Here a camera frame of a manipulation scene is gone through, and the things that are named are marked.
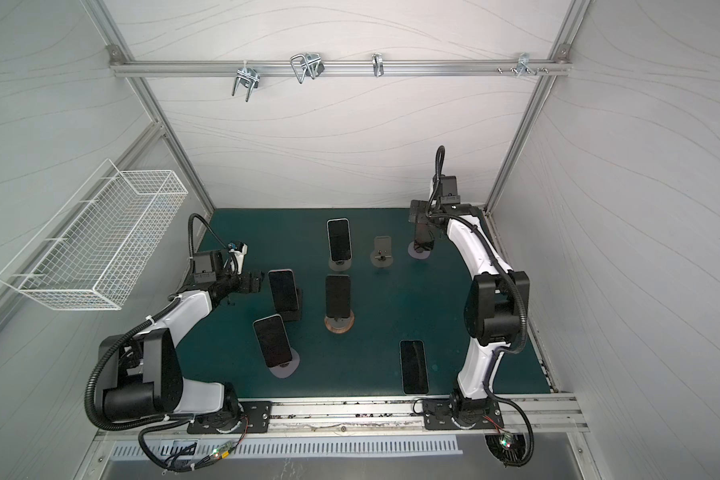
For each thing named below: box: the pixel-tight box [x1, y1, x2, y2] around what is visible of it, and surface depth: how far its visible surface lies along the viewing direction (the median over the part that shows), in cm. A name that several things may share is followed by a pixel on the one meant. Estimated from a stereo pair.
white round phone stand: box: [328, 257, 353, 272], surface depth 107 cm
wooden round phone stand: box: [324, 309, 355, 334], surface depth 90 cm
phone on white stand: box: [327, 218, 352, 261], surface depth 97 cm
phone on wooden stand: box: [325, 274, 351, 318], surface depth 84 cm
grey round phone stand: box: [370, 235, 394, 268], surface depth 103 cm
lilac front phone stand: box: [268, 347, 300, 379], surface depth 83 cm
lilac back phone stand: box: [408, 241, 431, 260], surface depth 109 cm
